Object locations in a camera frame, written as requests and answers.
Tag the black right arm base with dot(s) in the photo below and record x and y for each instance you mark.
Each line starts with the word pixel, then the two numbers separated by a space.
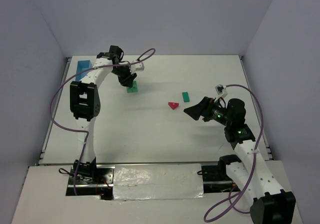
pixel 214 174

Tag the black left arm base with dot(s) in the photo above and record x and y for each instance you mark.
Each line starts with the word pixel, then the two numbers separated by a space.
pixel 90 173

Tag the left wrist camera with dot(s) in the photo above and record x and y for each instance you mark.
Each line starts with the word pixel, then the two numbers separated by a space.
pixel 137 67

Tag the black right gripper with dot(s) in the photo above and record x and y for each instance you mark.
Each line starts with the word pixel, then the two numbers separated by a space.
pixel 206 109

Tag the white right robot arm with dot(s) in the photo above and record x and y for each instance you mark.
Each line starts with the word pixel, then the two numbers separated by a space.
pixel 269 202

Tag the green arched hospital block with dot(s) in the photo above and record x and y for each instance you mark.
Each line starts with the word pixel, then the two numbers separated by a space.
pixel 134 85

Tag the green rectangular wooden block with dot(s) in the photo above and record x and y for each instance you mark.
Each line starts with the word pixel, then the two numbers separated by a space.
pixel 185 97

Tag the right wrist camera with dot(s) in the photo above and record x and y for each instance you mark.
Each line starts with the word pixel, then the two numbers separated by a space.
pixel 221 92

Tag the red triangular wooden block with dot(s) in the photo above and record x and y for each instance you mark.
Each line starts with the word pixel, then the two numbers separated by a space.
pixel 173 105

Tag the blue plastic bin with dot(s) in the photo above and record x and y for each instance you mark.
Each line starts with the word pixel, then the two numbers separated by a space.
pixel 81 66

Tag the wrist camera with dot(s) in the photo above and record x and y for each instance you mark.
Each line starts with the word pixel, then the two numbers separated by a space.
pixel 137 67
pixel 221 92

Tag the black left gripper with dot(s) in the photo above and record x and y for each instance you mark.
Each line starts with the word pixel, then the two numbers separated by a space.
pixel 125 75

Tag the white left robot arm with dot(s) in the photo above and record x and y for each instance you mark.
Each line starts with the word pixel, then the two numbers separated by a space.
pixel 85 103

